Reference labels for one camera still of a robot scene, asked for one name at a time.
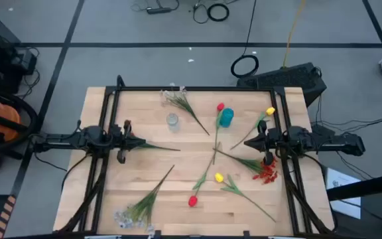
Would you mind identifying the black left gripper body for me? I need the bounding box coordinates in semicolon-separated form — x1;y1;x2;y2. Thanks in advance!
119;131;147;152

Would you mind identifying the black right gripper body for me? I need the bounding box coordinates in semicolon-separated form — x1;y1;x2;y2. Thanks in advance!
243;129;280;153

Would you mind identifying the black power strip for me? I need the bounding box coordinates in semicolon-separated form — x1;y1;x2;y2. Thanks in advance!
146;7;172;15

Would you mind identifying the red artificial tulip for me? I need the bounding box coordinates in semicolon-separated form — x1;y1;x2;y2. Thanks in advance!
212;102;225;166
188;141;222;208

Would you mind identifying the orange black hazard strip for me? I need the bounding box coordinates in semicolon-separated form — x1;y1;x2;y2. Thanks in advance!
0;195;17;239

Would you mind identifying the white printed paper sheet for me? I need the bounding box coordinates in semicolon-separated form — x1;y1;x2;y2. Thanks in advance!
325;167;362;220

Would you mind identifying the clear ribbed glass vase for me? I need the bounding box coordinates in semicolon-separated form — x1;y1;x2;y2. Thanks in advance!
166;112;180;133

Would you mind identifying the yellow artificial tulip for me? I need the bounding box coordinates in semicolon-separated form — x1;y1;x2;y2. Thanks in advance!
229;106;277;151
214;172;277;223

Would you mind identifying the black metal table frame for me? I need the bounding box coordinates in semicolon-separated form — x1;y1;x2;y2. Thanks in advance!
58;74;338;238

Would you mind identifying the orange vacuum cleaner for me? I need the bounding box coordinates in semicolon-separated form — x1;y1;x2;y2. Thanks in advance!
0;92;40;157

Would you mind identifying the thin black loose cable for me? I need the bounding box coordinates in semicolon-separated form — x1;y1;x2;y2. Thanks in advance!
192;2;211;25

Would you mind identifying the black metal bar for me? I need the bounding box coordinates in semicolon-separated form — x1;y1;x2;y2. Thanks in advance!
326;171;382;202

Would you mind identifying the white artificial flower bunch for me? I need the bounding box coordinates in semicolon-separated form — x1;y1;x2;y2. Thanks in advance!
159;85;211;136
113;165;176;238

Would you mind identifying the yellow cable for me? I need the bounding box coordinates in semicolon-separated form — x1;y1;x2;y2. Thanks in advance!
283;0;307;69

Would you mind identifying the teal glass vase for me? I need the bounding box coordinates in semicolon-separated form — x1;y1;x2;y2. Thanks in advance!
219;107;235;129

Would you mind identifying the black coiled cable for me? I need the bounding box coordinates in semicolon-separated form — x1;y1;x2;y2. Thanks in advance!
207;3;230;23
230;0;260;79

